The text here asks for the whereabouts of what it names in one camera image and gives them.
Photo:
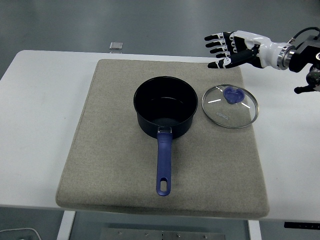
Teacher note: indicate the grey fabric mat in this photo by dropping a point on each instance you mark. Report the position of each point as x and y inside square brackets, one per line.
[112, 150]

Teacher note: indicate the black bar under table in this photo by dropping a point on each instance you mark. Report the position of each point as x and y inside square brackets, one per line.
[302, 225]

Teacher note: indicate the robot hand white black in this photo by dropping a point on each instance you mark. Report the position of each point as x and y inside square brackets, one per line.
[267, 50]

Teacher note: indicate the white table leg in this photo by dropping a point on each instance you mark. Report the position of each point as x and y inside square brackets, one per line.
[254, 231]
[65, 225]

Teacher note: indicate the grey metal plate with screws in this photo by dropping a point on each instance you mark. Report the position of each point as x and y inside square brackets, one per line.
[162, 235]

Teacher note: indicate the small silver floor plate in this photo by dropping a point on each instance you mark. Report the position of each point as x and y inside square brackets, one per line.
[116, 45]

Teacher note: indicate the glass lid with blue knob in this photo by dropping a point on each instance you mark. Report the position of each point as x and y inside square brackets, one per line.
[230, 110]

